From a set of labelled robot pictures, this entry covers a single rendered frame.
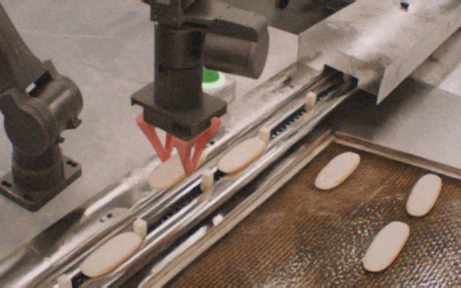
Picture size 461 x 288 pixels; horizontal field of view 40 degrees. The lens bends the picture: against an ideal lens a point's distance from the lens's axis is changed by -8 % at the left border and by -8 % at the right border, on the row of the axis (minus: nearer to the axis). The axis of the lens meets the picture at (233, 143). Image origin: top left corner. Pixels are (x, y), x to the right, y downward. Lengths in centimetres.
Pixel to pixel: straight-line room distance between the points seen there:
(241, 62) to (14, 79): 32
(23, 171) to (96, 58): 43
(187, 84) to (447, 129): 61
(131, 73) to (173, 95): 51
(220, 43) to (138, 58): 61
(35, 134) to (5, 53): 12
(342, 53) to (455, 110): 27
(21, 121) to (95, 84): 37
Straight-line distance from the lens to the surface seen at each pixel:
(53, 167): 97
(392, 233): 81
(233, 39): 72
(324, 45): 122
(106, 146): 109
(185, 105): 78
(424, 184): 90
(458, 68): 149
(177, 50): 75
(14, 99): 89
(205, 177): 95
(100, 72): 128
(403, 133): 120
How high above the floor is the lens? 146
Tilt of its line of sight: 36 degrees down
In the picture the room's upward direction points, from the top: 5 degrees clockwise
